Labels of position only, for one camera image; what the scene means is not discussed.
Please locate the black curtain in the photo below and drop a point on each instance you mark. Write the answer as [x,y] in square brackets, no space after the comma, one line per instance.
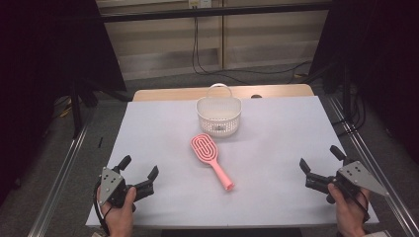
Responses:
[39,65]
[388,65]

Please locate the white table cover sheet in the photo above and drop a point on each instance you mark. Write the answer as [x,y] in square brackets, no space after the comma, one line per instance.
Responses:
[270,184]

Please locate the person's right hand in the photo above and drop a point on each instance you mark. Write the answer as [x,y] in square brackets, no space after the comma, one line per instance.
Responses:
[349,214]

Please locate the small black floor piece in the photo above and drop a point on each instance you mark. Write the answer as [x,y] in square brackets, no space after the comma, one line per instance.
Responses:
[100,142]

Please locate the black horizontal bar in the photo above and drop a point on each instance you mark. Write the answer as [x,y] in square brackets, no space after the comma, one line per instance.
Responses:
[214,12]

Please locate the pink hairbrush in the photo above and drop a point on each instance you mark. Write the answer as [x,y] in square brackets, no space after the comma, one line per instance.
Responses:
[204,148]

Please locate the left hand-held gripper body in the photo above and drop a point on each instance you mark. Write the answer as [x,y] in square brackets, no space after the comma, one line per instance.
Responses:
[113,191]

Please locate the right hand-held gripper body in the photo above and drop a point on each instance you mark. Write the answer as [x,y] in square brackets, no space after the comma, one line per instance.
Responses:
[357,176]

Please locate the black metal stand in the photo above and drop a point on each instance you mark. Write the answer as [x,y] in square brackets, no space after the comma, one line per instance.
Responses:
[76,112]

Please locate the white wall outlet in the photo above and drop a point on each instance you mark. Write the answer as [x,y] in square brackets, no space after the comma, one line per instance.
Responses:
[200,3]

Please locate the person's left hand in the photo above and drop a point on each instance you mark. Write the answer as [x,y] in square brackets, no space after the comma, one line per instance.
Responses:
[120,220]

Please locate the white perforated plastic basket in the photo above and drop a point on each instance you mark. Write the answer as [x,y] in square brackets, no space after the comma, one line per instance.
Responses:
[219,126]

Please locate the small dark round knob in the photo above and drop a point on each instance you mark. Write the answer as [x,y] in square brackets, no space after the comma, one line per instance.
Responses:
[256,96]

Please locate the aluminium floor rail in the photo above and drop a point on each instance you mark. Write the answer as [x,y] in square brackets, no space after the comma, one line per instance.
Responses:
[59,181]
[372,164]

